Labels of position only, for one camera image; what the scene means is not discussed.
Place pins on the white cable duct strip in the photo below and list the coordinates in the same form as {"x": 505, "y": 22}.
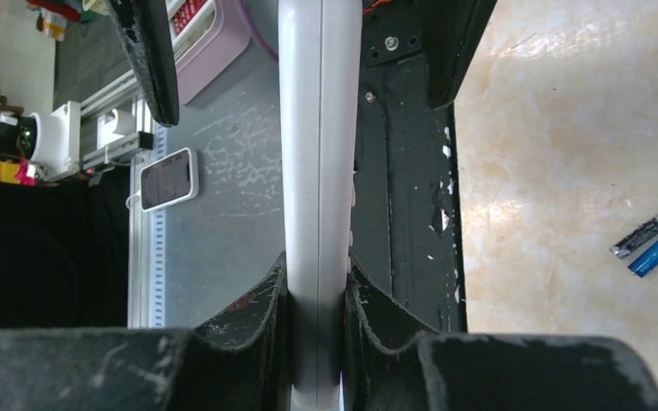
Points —
{"x": 147, "y": 244}

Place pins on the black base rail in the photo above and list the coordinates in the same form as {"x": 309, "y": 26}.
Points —
{"x": 403, "y": 221}

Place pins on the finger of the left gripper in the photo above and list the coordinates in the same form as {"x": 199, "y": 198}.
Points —
{"x": 143, "y": 29}
{"x": 451, "y": 31}

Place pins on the black silver AAA battery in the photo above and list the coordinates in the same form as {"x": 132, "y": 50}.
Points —
{"x": 637, "y": 238}

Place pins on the smartphone with white case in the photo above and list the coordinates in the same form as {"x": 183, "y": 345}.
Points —
{"x": 170, "y": 180}

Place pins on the white remote control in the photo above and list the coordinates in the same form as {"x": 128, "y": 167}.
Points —
{"x": 319, "y": 47}

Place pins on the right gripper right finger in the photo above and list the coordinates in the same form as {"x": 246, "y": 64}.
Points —
{"x": 395, "y": 361}

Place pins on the pink plastic bin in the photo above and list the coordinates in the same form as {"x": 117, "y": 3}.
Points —
{"x": 207, "y": 36}

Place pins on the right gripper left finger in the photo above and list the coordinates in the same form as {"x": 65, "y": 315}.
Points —
{"x": 236, "y": 360}

